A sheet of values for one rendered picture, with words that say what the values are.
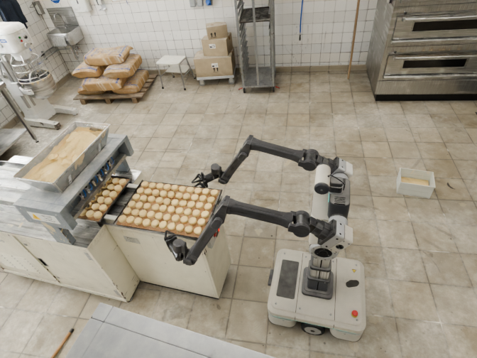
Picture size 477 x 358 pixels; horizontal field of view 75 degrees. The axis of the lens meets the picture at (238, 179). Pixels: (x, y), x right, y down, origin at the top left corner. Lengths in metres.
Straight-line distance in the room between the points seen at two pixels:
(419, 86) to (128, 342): 4.58
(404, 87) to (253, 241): 2.98
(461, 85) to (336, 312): 3.56
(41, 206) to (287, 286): 1.64
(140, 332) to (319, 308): 1.80
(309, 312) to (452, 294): 1.15
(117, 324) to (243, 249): 2.27
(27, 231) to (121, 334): 1.94
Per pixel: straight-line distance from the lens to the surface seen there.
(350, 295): 2.39
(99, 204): 2.29
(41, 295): 3.28
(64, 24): 6.53
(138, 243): 2.25
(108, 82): 5.36
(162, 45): 5.87
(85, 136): 2.22
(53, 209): 1.98
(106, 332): 0.65
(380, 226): 3.12
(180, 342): 0.59
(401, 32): 4.42
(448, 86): 4.94
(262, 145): 1.77
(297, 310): 2.29
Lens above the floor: 2.36
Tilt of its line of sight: 43 degrees down
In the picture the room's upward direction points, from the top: 8 degrees counter-clockwise
